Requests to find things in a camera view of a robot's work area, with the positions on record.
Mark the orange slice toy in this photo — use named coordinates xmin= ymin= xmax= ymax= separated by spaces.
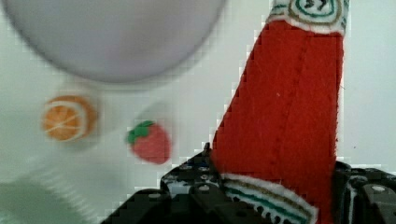
xmin=41 ymin=95 xmax=98 ymax=142

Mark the green oval colander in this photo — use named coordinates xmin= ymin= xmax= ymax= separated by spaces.
xmin=1 ymin=172 xmax=101 ymax=224

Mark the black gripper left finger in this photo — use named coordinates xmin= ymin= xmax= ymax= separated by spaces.
xmin=100 ymin=144 xmax=271 ymax=224

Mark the red plush ketchup bottle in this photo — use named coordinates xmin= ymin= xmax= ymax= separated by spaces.
xmin=211 ymin=0 xmax=349 ymax=224

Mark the lilac round plate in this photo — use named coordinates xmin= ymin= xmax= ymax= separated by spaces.
xmin=1 ymin=0 xmax=226 ymax=83

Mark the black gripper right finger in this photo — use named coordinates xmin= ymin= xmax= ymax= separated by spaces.
xmin=332 ymin=161 xmax=396 ymax=224

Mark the plush strawberry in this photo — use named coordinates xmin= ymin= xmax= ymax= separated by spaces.
xmin=127 ymin=120 xmax=171 ymax=164

